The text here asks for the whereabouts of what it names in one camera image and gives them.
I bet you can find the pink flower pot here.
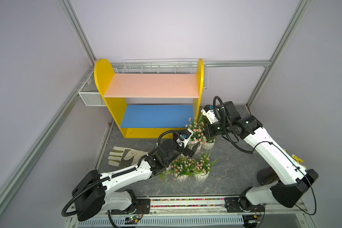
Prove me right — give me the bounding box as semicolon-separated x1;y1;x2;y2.
188;118;207;144
159;166;172;180
170;155;195;182
193;153;217;182

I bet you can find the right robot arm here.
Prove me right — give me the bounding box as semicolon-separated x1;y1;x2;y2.
201;96;319;212

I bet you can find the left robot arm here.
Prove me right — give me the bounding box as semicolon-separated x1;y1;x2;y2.
61;129;200;221

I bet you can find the yellow rack with coloured shelves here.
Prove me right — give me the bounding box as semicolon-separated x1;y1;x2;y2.
94;59;204;138

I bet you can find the orange flower pot middle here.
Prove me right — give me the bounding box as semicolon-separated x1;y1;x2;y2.
188;141;201;154

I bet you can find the orange flower pot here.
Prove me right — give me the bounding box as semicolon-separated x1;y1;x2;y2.
188;141;201;154
201;137;216;150

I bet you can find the orange flower pot right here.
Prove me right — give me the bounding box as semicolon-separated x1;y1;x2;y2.
201;137;216;150

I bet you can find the beige garden glove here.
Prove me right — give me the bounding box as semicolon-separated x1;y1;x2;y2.
108;146;148;168

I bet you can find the sunflower bouquet pot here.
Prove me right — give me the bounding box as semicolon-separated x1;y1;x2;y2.
281;149;306;169

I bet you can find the white mesh basket left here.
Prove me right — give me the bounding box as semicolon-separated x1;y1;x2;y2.
78;67;106;107

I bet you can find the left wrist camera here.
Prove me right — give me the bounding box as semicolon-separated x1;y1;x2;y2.
178;128;194;147

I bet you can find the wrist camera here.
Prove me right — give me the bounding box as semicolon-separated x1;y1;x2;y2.
201;105;221;124
178;128;194;147

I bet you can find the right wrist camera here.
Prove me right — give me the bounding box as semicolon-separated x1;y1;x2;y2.
201;105;221;124

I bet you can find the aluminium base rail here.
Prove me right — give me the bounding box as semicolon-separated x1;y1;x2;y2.
65;195;315;228

